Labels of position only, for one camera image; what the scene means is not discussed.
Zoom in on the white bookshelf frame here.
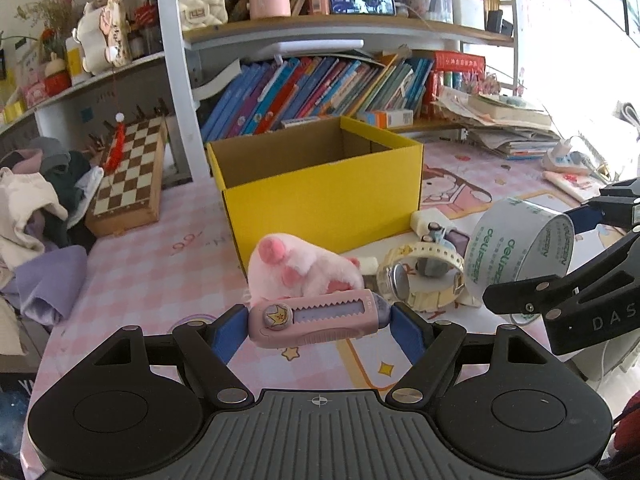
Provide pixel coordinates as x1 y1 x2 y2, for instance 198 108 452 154
1 0 518 182

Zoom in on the stack of papers and books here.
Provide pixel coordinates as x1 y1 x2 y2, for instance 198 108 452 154
433 88 561 159

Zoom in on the plush bunny doll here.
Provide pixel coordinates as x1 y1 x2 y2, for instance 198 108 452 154
73 0 132 75

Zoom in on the cream quilted handbag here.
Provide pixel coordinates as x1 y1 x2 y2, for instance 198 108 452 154
178 0 228 32

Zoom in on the clear packing tape roll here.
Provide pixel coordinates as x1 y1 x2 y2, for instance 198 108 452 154
464 197 575 300

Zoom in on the red tassel ornament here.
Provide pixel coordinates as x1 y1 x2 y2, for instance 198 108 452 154
103 112 126 174

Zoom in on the orange white toothpaste box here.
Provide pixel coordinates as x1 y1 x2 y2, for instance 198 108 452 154
357 110 414 129

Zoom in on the pink plush paw toy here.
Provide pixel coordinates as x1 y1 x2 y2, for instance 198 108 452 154
247 233 364 306

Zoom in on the pink utility knife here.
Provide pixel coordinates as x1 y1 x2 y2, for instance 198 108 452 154
247 289 392 349

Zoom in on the white power bank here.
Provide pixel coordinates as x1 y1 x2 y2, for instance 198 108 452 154
410 208 450 237

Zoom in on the wooden chess board box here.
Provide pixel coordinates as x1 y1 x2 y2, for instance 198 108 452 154
85 116 167 237

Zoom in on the smartphone on shelf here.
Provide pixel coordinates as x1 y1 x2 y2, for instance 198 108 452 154
330 0 396 16

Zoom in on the yellow cardboard box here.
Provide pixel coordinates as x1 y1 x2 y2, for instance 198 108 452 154
206 117 424 268

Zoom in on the pile of clothes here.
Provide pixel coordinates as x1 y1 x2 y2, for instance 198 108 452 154
1 136 104 327

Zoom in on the pink cartoon desk mat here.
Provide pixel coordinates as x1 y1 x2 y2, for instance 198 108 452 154
34 142 575 479

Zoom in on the row of leaning books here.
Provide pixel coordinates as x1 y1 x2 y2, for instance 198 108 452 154
198 54 434 143

